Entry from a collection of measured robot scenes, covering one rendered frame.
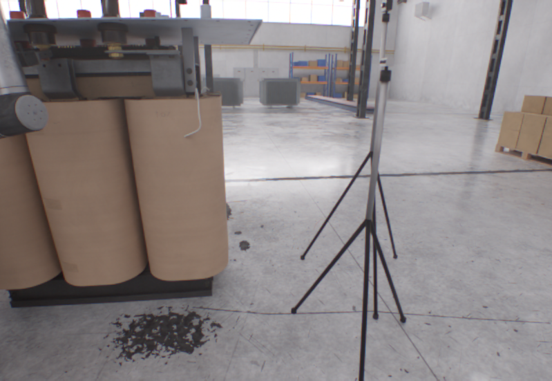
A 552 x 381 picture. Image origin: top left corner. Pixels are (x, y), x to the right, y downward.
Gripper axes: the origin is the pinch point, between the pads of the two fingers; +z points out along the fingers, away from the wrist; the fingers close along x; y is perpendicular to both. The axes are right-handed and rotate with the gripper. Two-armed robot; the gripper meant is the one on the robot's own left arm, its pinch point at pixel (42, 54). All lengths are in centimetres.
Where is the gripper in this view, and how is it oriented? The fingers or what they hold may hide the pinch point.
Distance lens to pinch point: 149.0
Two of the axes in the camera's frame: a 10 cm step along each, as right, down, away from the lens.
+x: -9.8, -0.8, 1.9
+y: -0.3, -8.5, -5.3
